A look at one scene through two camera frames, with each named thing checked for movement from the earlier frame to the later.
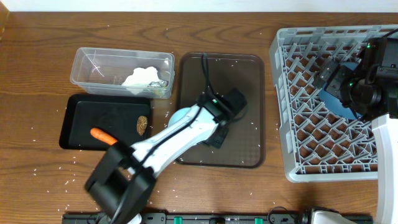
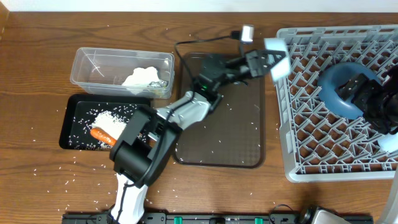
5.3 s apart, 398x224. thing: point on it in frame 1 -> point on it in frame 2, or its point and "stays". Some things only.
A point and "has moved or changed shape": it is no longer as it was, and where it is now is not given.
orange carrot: [102, 136] stays
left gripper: [218, 137] -> [255, 63]
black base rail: [211, 218] stays
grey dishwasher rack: [320, 144] stays
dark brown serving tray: [245, 144] stays
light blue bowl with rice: [178, 115] has moved or changed shape
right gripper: [325, 76] -> [357, 92]
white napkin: [140, 78] stays
